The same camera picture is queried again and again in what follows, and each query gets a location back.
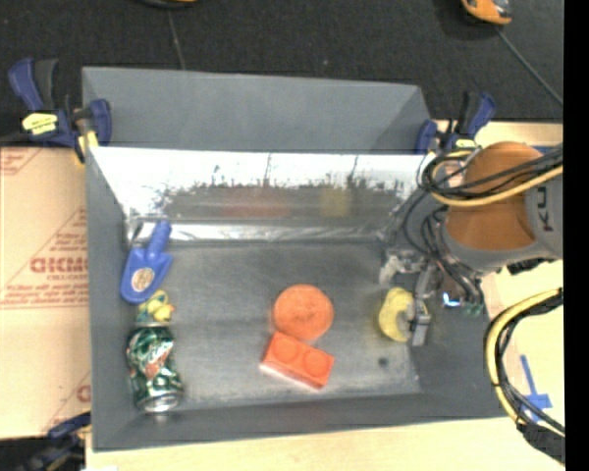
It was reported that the yellow toy banana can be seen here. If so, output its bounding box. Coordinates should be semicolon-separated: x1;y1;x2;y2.
377;286;417;344

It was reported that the green patterned drink can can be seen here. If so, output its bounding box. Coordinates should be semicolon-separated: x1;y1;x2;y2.
125;321;186;415

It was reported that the grey metal bin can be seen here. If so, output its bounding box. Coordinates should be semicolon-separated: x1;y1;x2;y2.
80;66;510;451

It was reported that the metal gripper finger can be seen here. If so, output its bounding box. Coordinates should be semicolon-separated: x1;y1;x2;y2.
410;306;433;348

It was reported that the orange-red studded block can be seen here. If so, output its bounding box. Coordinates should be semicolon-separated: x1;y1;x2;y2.
258;331;336;392

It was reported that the black cylinder on white bracket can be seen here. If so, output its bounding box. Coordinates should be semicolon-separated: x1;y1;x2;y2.
506;256;556;277

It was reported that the orange round fruit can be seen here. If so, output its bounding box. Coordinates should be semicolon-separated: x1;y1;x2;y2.
271;284;336;341

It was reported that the brown cardboard board red print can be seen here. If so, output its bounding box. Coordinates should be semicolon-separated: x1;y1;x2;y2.
0;145;93;442

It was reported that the blue plastic scoop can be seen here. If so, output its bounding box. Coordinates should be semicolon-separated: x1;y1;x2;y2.
119;220;174;306

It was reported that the yellow toy duck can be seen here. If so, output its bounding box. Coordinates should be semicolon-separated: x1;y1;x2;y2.
135;288;177;324

